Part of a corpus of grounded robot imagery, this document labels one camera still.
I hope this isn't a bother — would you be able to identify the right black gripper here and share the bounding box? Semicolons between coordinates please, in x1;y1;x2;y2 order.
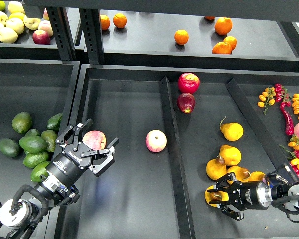
206;173;272;221

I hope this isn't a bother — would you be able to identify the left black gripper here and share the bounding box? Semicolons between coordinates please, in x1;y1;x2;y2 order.
46;119;119;187

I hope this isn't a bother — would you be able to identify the yellow pear with stem up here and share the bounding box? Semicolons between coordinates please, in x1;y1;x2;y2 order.
204;185;229;208

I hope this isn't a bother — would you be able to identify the dark green avocado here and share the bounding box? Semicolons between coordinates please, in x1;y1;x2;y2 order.
19;135;48;154

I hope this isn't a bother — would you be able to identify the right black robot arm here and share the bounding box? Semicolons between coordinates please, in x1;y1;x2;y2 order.
205;163;299;221

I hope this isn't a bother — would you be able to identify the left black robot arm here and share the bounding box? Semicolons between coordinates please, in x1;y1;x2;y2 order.
0;119;119;239

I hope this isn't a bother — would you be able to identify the yellow pear left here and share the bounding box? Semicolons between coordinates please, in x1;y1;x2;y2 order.
206;156;227;180

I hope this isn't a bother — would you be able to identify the yellow pear lower right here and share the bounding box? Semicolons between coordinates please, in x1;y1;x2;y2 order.
248;171;265;182

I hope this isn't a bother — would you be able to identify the green avocado right of pile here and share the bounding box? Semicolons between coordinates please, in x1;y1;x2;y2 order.
41;130;57;152

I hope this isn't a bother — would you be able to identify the yellow pear middle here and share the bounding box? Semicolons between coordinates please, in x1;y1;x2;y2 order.
219;144;242;166

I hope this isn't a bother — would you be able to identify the bright green avocado lowest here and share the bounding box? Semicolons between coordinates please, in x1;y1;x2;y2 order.
30;161;50;182

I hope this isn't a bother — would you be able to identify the green avocado middle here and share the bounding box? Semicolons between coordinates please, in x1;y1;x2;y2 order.
25;128;41;137

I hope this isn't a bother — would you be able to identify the bright green avocado centre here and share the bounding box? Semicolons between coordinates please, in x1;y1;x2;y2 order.
23;151;49;168

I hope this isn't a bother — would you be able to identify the yellow pear upper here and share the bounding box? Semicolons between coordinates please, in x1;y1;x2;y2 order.
219;117;244;142

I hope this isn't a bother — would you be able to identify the dark avocado far left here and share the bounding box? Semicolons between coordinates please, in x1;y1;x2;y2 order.
0;138;20;158

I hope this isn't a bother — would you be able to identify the pink apple left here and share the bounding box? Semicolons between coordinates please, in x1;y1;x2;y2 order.
82;130;106;150

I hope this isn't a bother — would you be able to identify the black tray divider left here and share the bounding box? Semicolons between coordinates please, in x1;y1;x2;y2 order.
159;76;196;239

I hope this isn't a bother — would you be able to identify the black tray divider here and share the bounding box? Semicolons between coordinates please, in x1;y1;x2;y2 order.
225;78;299;207
159;76;196;239

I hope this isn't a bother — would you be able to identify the black tray divider right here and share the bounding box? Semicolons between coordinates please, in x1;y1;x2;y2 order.
225;78;299;207

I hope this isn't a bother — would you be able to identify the pink apple centre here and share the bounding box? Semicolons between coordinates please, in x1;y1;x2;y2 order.
146;130;167;153

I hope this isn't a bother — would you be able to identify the black left tray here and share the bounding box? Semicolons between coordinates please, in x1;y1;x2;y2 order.
0;59;80;203

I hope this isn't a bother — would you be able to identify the black tray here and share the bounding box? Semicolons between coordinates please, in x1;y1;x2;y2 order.
0;59;80;203
55;65;299;239

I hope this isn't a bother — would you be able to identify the mixed cherry tomato bunch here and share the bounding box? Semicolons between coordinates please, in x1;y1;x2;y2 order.
279;134;299;178

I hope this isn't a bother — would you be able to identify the black centre tray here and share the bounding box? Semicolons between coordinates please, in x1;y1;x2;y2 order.
55;65;299;239

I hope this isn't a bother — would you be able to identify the red chili pepper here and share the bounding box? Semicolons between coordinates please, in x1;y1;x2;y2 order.
280;102;294;136

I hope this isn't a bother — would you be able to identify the dark red apple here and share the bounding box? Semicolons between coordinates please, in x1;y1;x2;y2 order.
177;93;196;114

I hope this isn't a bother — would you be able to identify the orange cherry tomato vine left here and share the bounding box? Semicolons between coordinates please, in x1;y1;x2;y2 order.
257;87;276;114

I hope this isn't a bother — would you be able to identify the red cherry tomato vine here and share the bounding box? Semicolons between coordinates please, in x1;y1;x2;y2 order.
274;83;291;107

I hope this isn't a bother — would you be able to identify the black upper shelf left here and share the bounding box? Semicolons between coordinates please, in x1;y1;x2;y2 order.
0;6;82;60

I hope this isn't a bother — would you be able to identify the bright red apple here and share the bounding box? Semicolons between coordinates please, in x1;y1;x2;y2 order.
178;73;200;94

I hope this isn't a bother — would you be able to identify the red apple on shelf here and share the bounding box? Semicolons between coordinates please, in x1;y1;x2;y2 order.
32;29;50;45

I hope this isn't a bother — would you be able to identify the orange on shelf left edge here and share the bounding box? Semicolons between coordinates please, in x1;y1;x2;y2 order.
100;14;110;31

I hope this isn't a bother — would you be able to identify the pale pink apple on shelf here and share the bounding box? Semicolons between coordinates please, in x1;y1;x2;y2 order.
38;20;53;37

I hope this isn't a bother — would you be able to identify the green avocado by tray wall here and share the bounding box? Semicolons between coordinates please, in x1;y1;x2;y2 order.
46;112;63;131

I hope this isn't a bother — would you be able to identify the black shelf post left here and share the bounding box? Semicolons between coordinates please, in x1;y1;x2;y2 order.
46;6;76;61

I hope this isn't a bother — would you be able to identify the black shelf post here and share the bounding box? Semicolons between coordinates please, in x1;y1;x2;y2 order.
46;6;76;61
79;8;105;65

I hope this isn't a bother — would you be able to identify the black shelf post right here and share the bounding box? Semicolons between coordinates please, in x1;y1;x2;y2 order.
79;8;105;65

